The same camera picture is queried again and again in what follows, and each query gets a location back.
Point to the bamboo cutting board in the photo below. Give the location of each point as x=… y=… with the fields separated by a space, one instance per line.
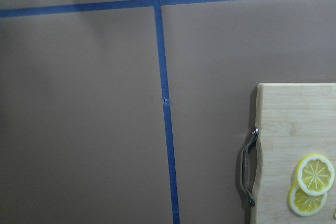
x=292 y=120

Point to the upper lemon slice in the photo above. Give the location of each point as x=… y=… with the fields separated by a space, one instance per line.
x=315 y=174

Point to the lemon slice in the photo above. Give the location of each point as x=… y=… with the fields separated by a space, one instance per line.
x=315 y=174
x=303 y=204

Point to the lower lemon slice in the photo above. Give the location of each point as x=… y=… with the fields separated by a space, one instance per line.
x=303 y=204

